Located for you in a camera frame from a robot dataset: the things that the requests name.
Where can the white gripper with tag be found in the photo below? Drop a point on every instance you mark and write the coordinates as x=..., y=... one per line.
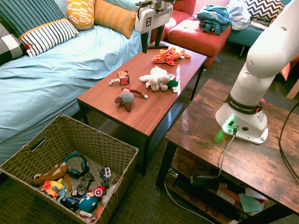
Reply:
x=151, y=19

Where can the red toy fire truck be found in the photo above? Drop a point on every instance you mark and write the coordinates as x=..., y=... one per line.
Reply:
x=122, y=78

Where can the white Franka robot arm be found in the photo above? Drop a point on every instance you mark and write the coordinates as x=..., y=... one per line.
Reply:
x=257, y=46

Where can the orange flame plush toy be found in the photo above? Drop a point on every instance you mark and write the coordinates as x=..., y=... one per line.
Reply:
x=169, y=56

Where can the woven wicker basket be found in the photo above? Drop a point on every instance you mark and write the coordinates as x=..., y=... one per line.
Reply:
x=93, y=144

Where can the blue white toy truck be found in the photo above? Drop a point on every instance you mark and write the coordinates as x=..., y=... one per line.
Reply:
x=105, y=175

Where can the yellow plush toy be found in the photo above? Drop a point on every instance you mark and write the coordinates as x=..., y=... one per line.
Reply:
x=58, y=184

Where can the orange toy robot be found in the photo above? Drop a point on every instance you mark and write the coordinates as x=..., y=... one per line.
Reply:
x=50, y=190

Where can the blue black toy car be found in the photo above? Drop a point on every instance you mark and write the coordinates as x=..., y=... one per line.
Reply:
x=69, y=203

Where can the red white toy bus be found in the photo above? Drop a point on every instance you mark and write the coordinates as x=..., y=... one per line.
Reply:
x=87, y=214

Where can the black remote control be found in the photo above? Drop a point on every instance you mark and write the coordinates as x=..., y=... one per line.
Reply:
x=157, y=46

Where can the red upholstered armchair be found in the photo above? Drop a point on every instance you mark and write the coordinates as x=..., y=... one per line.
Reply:
x=182, y=12

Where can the white plush animal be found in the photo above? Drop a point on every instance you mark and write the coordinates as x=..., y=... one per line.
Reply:
x=155, y=79

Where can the red upholstered ottoman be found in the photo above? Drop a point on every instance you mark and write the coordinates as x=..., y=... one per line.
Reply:
x=196, y=39

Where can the orange rectangular pillow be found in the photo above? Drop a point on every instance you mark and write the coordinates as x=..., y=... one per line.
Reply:
x=114, y=16

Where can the red green white plush ball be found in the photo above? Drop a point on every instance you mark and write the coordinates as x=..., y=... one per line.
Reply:
x=173, y=81

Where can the teal clothing pile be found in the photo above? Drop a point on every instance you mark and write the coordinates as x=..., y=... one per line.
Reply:
x=212, y=18

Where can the knitted grey brown monkey plush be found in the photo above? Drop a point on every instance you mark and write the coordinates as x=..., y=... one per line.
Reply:
x=127, y=98

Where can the red-brown wooden coffee table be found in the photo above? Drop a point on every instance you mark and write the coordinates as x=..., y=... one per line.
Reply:
x=149, y=107

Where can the yellow white patterned pillow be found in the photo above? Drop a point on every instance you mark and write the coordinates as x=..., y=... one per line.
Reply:
x=80, y=14

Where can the white crumpled clothing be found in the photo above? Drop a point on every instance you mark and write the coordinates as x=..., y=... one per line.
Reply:
x=238, y=16

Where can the teal sofa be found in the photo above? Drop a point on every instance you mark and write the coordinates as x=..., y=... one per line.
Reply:
x=243, y=36

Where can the white navy striped pillow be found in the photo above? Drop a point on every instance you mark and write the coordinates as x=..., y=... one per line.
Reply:
x=46, y=37

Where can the bed with light blue sheet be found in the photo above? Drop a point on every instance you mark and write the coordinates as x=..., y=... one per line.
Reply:
x=51, y=77

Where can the black white chevron pillow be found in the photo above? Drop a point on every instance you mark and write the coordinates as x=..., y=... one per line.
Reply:
x=264, y=9

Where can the teal striped large pillow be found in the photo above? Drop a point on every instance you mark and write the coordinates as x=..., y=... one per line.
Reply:
x=30, y=14

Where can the black white checked pillow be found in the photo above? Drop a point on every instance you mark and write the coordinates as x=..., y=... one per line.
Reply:
x=8, y=46

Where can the teal black headphones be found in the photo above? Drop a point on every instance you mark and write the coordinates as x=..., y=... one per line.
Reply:
x=77, y=163

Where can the black power box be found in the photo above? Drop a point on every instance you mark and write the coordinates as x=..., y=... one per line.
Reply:
x=205, y=181

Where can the rustic brown robot table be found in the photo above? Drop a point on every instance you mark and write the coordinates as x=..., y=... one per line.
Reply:
x=245, y=163

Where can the black game controller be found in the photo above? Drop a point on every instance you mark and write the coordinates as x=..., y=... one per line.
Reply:
x=83, y=185

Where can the brown plush sloth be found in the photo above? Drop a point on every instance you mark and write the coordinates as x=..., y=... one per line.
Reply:
x=53, y=173

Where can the Captain America plush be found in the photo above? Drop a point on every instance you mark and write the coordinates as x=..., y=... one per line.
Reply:
x=88, y=202

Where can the orange ball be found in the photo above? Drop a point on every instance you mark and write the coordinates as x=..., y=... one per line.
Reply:
x=99, y=211

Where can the white paper sheets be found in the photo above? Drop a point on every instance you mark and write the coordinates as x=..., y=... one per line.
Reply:
x=255, y=194

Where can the green paper notebook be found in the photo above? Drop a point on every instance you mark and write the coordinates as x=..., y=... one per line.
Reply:
x=249, y=203

